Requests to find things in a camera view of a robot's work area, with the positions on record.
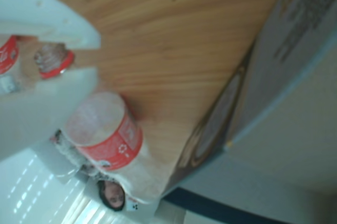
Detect white phone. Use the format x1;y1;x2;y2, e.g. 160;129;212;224
125;196;141;212

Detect speckled grey cloth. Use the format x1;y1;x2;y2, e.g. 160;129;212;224
49;128;127;182

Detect clear bottle black seals label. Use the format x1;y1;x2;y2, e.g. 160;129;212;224
64;91;161;204

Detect grey cardboard box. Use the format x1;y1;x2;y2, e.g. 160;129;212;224
161;0;337;224

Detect person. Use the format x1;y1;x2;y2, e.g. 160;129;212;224
97;178;125;213

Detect white curtain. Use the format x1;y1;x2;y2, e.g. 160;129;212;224
0;145;185;224

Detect clear bottle script logo label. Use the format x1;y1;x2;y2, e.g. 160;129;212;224
0;35;76;95

